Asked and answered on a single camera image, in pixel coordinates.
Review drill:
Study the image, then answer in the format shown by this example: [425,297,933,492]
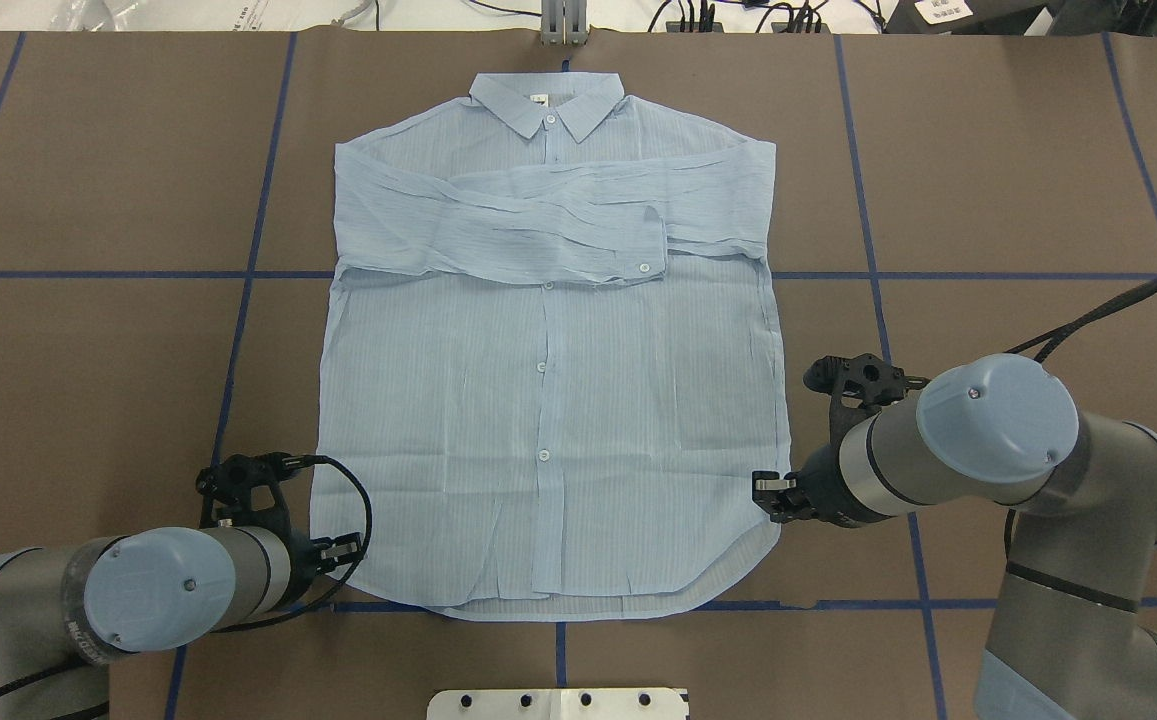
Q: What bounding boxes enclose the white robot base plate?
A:
[426,686,691,719]

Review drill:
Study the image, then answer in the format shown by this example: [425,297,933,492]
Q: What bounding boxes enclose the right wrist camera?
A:
[802,354,931,411]

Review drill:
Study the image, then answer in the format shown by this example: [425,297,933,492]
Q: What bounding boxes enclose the brown paper table cover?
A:
[0,27,1157,719]

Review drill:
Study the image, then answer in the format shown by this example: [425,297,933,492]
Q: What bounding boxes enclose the grey aluminium frame post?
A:
[540,0,590,46]

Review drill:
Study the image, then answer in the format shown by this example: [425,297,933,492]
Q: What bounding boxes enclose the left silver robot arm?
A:
[0,527,369,719]

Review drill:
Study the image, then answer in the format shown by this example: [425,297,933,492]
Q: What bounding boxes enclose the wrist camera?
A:
[802,354,931,411]
[194,451,317,536]

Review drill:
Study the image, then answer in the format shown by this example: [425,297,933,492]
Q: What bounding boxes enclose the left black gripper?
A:
[286,532,363,601]

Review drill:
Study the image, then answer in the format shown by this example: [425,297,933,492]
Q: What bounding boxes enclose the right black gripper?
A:
[751,450,854,528]

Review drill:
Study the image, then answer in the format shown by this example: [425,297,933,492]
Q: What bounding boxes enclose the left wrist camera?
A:
[194,451,317,536]

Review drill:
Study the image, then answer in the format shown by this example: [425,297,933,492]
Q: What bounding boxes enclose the light blue button-up shirt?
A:
[310,73,793,623]

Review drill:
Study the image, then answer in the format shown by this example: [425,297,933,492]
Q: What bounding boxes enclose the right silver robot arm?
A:
[752,354,1157,719]

